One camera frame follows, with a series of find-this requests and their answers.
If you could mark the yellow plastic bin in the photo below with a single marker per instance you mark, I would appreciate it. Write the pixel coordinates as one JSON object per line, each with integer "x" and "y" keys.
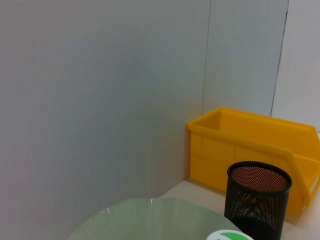
{"x": 225, "y": 155}

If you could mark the translucent green fruit bowl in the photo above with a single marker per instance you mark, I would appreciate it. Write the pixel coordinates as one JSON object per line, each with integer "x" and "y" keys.
{"x": 150, "y": 220}

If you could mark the black mesh pen holder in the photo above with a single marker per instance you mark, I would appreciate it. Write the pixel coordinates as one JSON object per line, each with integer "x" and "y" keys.
{"x": 257, "y": 215}

